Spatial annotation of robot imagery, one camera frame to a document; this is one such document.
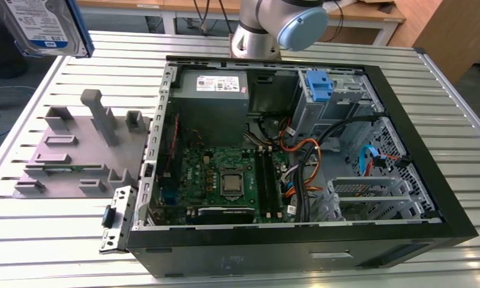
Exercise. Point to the hard disk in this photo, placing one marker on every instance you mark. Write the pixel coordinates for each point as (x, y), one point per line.
(44, 27)

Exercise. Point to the metal disk bay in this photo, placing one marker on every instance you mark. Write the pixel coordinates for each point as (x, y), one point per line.
(364, 181)

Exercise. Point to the blue drive cage latch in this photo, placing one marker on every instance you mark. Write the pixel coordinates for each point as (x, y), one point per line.
(318, 87)

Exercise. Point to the black RAM slot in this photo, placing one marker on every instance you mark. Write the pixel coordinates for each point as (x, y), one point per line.
(275, 180)
(264, 180)

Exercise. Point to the grey power supply unit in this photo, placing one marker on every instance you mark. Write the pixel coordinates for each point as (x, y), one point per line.
(208, 120)

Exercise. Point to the grey parts rack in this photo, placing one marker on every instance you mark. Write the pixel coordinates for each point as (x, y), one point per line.
(84, 144)

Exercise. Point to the black graphics card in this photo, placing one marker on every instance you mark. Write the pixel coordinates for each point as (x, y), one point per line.
(224, 214)

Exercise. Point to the grey expansion slot retainer bracket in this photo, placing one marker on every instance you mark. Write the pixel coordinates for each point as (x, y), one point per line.
(120, 210)

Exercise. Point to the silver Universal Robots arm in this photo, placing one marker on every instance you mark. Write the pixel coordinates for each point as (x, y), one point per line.
(256, 39)

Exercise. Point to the black mesh waste bin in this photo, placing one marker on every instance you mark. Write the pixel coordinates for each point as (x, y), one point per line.
(8, 67)

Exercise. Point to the green RAM stick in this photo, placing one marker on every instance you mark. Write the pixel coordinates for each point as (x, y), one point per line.
(64, 170)

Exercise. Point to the green motherboard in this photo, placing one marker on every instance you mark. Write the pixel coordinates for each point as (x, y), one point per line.
(200, 168)

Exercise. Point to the wooden desk white frame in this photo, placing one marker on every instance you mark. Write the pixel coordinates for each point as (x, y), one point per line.
(376, 13)

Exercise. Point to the long wooden top desk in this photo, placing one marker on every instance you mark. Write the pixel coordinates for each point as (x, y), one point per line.
(144, 3)

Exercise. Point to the metal optical drive cage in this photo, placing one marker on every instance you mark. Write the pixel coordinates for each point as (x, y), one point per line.
(344, 111)

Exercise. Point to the black open PC case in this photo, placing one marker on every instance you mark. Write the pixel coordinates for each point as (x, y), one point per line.
(264, 255)

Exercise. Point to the CPU socket with silver CPU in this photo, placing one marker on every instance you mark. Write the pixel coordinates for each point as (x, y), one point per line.
(232, 183)

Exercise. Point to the wooden cabinet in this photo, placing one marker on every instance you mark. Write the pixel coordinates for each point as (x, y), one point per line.
(456, 36)

